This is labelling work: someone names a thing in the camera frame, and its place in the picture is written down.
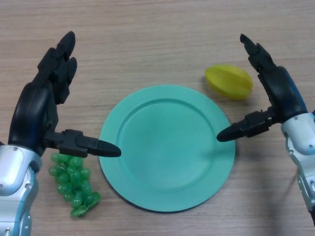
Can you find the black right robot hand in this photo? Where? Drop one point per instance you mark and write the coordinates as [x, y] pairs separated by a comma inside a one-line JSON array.
[[283, 93]]

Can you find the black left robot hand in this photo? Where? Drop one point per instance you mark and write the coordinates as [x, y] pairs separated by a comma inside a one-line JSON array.
[[32, 113]]

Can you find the yellow starfruit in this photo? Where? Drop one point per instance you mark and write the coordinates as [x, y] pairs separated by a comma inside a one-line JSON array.
[[229, 82]]

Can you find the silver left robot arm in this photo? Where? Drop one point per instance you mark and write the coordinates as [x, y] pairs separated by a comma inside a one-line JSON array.
[[14, 172]]

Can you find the green round plate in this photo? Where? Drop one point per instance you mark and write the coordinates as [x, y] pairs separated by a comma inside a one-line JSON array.
[[166, 151]]

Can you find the green grape bunch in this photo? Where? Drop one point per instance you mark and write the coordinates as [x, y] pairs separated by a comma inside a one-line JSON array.
[[73, 182]]

